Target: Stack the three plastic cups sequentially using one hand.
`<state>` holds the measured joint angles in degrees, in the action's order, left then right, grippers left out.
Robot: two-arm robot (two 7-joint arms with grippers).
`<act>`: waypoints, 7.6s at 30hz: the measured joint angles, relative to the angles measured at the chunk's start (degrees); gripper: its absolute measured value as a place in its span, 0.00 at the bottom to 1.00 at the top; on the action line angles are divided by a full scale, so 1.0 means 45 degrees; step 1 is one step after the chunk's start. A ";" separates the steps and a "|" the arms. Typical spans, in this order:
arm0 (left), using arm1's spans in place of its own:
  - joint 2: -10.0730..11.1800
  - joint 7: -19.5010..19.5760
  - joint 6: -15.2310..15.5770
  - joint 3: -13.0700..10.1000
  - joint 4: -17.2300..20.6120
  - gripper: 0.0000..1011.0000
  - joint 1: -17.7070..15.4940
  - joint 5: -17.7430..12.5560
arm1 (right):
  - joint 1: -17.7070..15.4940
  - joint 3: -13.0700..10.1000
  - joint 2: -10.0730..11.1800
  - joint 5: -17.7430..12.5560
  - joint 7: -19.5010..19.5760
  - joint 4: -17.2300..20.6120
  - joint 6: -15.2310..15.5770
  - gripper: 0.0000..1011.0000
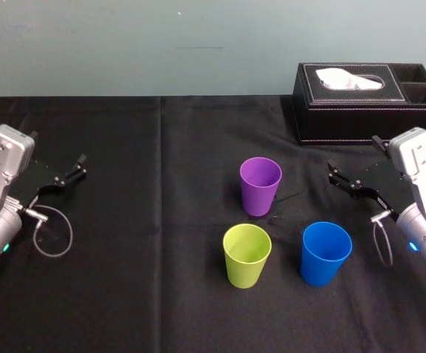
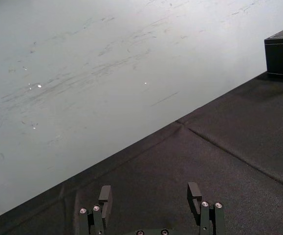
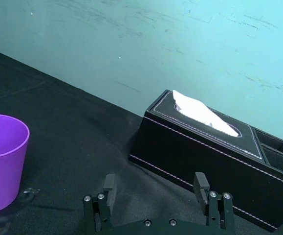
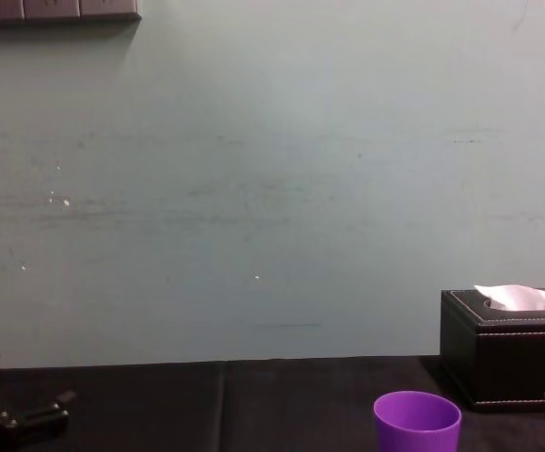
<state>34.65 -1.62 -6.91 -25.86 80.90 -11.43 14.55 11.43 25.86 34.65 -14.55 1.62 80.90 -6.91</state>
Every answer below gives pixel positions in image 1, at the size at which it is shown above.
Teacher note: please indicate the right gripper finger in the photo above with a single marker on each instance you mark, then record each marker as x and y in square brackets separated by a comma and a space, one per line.
[380, 144]
[347, 182]

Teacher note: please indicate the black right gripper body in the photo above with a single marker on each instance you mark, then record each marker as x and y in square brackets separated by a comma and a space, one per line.
[385, 184]

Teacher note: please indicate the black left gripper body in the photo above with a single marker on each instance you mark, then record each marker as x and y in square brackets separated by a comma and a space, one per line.
[34, 180]

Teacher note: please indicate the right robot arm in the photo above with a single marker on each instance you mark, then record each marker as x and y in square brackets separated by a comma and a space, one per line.
[424, 206]

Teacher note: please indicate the black leather tissue box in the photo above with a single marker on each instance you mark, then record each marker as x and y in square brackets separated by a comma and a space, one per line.
[345, 121]

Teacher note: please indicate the white tissue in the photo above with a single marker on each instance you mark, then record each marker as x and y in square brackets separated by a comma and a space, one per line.
[345, 79]

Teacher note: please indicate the blue plastic cup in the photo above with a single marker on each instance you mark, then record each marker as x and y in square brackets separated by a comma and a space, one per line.
[323, 270]

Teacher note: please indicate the purple plastic cup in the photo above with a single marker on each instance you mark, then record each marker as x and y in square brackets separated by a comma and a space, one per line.
[256, 198]

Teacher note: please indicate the black table cloth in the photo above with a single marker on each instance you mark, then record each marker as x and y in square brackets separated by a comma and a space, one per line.
[124, 294]

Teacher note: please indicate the green plastic cup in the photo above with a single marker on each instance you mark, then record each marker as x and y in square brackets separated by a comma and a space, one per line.
[245, 270]

